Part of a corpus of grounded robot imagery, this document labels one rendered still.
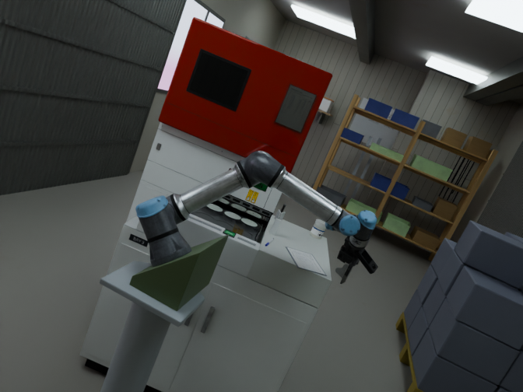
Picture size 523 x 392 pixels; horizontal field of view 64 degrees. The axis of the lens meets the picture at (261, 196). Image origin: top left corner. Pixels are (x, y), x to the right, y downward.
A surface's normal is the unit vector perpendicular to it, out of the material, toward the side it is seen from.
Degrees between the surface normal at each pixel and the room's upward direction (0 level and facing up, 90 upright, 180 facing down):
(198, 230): 90
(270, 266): 90
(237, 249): 90
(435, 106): 90
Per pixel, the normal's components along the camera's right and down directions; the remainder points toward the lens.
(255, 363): -0.12, 0.20
